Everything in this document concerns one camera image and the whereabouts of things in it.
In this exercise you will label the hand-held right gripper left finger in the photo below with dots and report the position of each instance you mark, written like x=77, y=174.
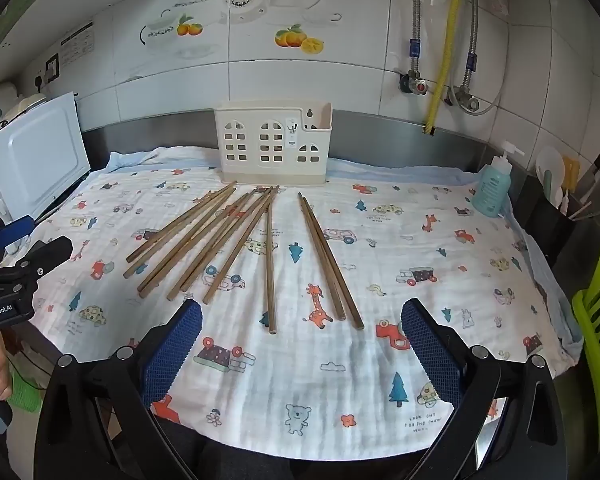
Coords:
x=172, y=355

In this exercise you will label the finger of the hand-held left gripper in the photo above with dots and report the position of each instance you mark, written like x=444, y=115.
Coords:
x=12, y=232
x=45, y=255

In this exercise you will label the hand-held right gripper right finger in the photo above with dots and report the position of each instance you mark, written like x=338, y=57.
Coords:
x=430, y=355

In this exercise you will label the bunch of wooden chopsticks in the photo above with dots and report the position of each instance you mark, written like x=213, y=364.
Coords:
x=220, y=240

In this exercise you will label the white plastic chopstick holder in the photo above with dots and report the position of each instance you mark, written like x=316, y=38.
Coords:
x=272, y=142

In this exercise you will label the white microwave oven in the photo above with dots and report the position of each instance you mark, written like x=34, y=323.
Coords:
x=35, y=160

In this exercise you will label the green plastic basket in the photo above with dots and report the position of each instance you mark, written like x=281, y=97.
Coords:
x=25, y=392

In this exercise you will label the printed cartoon cloth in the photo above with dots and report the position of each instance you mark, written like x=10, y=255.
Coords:
x=290, y=380

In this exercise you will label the white kitchen appliance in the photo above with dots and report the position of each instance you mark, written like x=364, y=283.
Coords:
x=10, y=102

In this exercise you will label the black utensil container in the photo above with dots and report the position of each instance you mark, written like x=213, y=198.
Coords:
x=550, y=230

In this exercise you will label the green plastic rack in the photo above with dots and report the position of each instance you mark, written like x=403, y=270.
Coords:
x=597, y=310

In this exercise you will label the teal pump soap bottle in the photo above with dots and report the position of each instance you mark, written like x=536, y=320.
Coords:
x=491, y=185

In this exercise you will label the white spatula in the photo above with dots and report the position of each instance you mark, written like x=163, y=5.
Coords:
x=550, y=160

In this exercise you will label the yellow utensil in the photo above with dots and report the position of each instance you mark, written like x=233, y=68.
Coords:
x=571, y=172

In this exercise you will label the kitchen cleaver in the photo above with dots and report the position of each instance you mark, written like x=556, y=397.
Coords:
x=597, y=170

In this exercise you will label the metal angle valve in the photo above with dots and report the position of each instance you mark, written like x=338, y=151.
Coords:
x=467, y=101

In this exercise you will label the red knob water valve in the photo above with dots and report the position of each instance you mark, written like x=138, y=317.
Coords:
x=417, y=84

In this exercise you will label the wall socket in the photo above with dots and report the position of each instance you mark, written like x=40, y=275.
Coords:
x=52, y=66

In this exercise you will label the white wall label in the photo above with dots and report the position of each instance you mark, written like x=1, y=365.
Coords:
x=77, y=45

